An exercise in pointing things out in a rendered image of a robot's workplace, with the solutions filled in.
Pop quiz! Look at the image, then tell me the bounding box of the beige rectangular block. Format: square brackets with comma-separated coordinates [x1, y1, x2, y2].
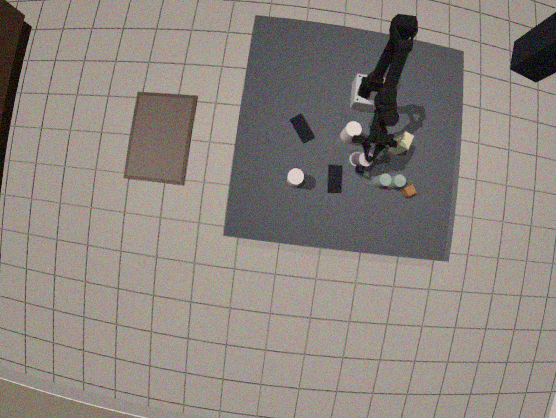
[388, 132, 414, 155]

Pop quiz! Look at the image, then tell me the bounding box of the brown cube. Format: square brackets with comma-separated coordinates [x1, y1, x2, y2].
[400, 184, 417, 197]

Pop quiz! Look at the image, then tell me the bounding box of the glass coffee press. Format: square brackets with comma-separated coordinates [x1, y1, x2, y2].
[349, 151, 373, 173]

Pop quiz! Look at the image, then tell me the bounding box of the white cylinder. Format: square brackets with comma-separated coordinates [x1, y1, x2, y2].
[287, 168, 304, 187]
[340, 121, 362, 143]

